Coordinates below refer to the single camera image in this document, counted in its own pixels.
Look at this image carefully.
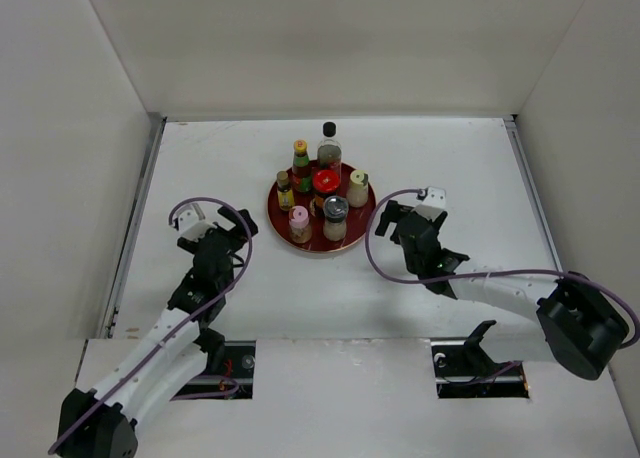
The green lid spice shaker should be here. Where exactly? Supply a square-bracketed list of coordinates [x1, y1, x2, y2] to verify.
[346, 169, 369, 208]

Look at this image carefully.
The grey lid salt grinder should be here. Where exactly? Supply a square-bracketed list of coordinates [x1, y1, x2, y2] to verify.
[323, 196, 349, 242]

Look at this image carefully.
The red lid sauce jar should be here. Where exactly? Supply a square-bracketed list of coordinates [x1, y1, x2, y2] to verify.
[311, 169, 341, 217]

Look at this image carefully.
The yellow label small bottle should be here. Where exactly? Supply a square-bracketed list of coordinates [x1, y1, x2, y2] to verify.
[276, 170, 295, 212]

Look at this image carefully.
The tall dark vinegar bottle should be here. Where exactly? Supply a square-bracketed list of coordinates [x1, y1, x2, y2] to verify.
[317, 121, 342, 176]

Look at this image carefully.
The pink lid spice shaker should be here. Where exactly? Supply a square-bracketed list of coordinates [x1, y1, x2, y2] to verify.
[288, 205, 312, 244]

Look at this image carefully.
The green label chili sauce bottle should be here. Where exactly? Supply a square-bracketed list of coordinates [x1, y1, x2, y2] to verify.
[292, 140, 312, 193]

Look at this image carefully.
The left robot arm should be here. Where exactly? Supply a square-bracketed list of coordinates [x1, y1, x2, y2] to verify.
[49, 197, 258, 457]

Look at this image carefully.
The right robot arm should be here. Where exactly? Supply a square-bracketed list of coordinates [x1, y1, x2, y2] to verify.
[365, 190, 639, 381]

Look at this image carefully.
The red round tray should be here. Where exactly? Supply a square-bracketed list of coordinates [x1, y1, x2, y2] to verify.
[267, 181, 376, 253]

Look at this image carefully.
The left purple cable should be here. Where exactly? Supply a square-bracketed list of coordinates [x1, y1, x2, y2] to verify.
[47, 197, 254, 454]

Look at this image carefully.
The purple cable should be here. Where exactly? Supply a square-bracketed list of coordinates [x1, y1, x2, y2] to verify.
[364, 187, 640, 385]
[47, 197, 254, 454]

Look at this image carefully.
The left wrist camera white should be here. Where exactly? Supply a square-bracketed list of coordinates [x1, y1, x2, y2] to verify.
[170, 203, 214, 242]

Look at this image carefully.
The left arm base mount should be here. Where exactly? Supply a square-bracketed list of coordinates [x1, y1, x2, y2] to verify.
[173, 329, 257, 401]

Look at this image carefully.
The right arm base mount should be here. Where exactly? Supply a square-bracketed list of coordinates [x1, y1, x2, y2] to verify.
[431, 320, 529, 399]

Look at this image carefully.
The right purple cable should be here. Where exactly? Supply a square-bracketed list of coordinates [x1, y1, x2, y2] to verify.
[364, 187, 640, 385]

